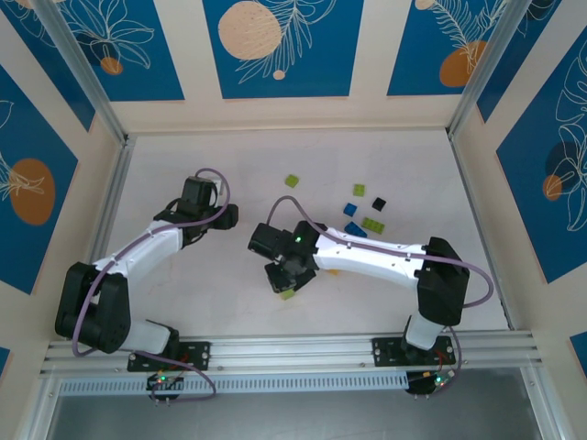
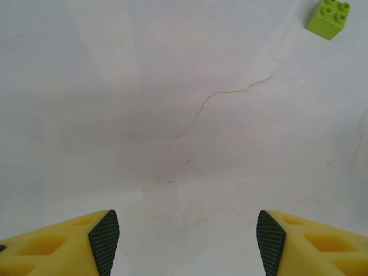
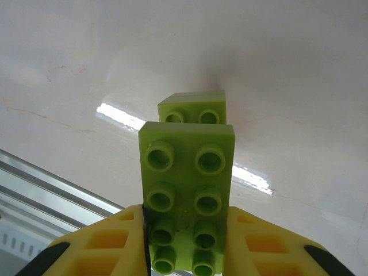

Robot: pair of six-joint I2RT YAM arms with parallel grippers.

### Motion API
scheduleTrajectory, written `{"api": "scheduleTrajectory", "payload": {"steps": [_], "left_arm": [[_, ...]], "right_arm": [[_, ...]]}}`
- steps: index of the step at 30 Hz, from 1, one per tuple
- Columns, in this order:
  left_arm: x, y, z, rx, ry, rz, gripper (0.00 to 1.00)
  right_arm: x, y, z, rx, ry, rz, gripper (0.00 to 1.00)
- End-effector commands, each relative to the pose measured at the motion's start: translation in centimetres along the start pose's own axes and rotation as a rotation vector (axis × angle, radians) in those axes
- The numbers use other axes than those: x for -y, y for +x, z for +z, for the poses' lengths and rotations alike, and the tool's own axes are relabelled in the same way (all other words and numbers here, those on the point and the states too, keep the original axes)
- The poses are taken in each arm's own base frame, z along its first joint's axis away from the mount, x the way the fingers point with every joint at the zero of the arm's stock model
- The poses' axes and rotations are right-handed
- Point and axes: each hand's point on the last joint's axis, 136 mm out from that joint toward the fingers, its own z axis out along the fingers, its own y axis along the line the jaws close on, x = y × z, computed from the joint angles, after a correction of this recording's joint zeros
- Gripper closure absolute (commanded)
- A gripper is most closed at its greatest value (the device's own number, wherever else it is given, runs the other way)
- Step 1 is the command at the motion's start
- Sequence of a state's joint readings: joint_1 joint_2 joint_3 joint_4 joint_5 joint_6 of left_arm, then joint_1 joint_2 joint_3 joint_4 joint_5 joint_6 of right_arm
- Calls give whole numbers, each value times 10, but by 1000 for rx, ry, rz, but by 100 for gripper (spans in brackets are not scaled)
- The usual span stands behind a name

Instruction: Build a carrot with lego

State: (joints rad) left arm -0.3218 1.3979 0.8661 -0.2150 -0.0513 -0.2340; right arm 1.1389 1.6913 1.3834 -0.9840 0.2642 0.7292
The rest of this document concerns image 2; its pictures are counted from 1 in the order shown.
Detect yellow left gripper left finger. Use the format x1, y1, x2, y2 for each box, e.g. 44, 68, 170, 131
0, 209, 120, 276

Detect lime green square lego brick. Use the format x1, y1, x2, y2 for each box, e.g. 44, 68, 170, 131
305, 0, 351, 41

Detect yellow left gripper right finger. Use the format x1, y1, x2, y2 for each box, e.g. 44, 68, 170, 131
256, 209, 368, 276

